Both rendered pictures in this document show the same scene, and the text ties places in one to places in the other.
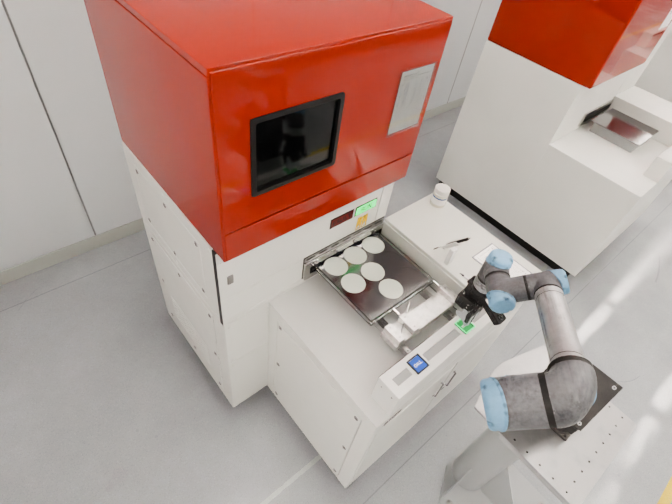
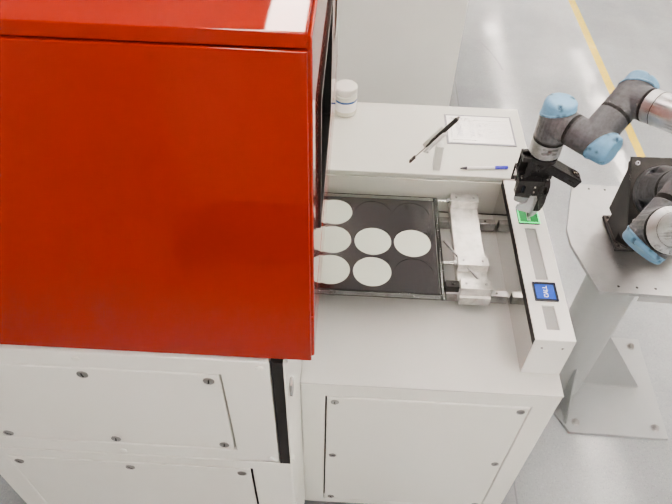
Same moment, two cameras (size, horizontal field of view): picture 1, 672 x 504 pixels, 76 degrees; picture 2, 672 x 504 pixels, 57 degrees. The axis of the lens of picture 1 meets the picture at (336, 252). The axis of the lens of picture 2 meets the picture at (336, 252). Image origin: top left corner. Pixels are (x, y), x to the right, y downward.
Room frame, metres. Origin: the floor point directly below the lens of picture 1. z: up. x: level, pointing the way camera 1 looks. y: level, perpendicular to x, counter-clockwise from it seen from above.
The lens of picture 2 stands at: (0.36, 0.67, 2.13)
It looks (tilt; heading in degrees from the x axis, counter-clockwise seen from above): 48 degrees down; 319
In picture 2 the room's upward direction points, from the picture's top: 2 degrees clockwise
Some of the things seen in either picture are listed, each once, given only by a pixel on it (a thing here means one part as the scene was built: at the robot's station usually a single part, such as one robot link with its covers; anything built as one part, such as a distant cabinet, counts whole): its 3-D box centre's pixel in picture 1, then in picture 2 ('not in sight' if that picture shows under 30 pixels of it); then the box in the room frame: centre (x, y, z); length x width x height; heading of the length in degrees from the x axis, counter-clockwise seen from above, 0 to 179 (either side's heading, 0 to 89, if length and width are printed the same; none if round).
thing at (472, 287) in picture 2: (394, 334); (475, 287); (0.90, -0.27, 0.89); 0.08 x 0.03 x 0.03; 48
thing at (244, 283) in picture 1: (312, 244); (301, 261); (1.15, 0.09, 1.02); 0.82 x 0.03 x 0.40; 138
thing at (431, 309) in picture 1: (420, 317); (467, 249); (1.02, -0.37, 0.87); 0.36 x 0.08 x 0.03; 138
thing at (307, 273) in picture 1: (344, 250); not in sight; (1.28, -0.04, 0.89); 0.44 x 0.02 x 0.10; 138
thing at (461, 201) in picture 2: (448, 294); (464, 201); (1.14, -0.48, 0.89); 0.08 x 0.03 x 0.03; 48
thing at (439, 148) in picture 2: (449, 249); (433, 148); (1.26, -0.45, 1.03); 0.06 x 0.04 x 0.13; 48
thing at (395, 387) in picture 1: (437, 353); (528, 269); (0.86, -0.43, 0.89); 0.55 x 0.09 x 0.14; 138
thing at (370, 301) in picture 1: (372, 271); (372, 241); (1.18, -0.16, 0.90); 0.34 x 0.34 x 0.01; 48
